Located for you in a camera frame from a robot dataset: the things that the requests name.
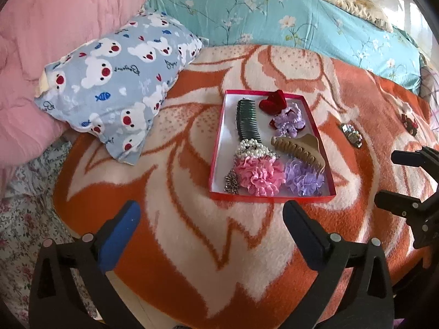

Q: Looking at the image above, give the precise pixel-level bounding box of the pink flower scrunchie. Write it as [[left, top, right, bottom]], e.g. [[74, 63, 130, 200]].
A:
[[235, 156, 286, 197]]

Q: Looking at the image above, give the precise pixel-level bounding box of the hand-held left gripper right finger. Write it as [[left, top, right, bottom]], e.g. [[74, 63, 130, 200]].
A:
[[282, 200, 395, 329]]

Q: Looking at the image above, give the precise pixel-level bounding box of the white pearl scrunchie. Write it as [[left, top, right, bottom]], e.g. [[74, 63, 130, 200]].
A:
[[235, 139, 275, 160]]

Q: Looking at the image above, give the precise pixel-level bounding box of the floral bed sheet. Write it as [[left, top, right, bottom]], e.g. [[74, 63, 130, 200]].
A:
[[0, 140, 100, 326]]

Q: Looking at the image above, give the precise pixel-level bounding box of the purple plaid cloth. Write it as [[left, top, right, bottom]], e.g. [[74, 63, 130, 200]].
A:
[[418, 63, 439, 110]]

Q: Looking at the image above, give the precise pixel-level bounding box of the dark hair comb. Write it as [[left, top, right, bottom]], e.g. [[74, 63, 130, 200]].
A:
[[235, 99, 264, 141]]

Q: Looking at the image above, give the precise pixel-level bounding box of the silver rhinestone hair clip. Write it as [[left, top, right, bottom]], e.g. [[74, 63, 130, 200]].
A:
[[224, 169, 241, 193]]

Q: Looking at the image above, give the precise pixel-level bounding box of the red velvet hair bow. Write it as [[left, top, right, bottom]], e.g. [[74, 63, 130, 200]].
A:
[[258, 90, 290, 114]]

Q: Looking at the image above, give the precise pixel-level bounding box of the red shallow cardboard box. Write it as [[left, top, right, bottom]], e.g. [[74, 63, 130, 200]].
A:
[[209, 90, 337, 202]]

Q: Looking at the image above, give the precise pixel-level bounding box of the blue bear print pillow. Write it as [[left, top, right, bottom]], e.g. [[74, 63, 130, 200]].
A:
[[34, 10, 204, 165]]

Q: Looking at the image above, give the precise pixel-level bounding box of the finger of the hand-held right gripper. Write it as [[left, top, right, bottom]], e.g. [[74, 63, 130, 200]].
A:
[[374, 191, 439, 220], [391, 146, 439, 176]]

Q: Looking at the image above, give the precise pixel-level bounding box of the orange and cream blanket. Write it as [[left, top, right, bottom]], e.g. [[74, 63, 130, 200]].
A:
[[53, 44, 439, 329]]

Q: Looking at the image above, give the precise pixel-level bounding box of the multicoloured beaded hair clip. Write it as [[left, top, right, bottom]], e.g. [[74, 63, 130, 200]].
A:
[[338, 122, 363, 149]]

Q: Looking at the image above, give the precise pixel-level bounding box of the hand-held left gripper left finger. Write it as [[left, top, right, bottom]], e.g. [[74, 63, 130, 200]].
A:
[[28, 200, 142, 329]]

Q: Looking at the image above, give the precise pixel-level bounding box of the red and black hair clip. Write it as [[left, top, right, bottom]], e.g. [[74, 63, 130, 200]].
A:
[[399, 104, 420, 134]]

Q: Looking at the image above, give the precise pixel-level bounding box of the teal floral quilt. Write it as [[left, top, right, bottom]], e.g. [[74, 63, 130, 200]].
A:
[[144, 0, 424, 95]]

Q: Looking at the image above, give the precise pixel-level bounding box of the purple flower scrunchie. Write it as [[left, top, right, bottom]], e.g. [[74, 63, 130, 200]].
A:
[[284, 158, 325, 197], [269, 102, 307, 138]]

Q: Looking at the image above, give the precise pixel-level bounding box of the pink quilt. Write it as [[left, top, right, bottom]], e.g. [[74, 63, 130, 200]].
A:
[[0, 0, 153, 186]]

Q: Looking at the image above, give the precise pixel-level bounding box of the beige claw hair clip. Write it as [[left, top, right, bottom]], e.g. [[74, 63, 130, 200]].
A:
[[271, 134, 326, 179]]

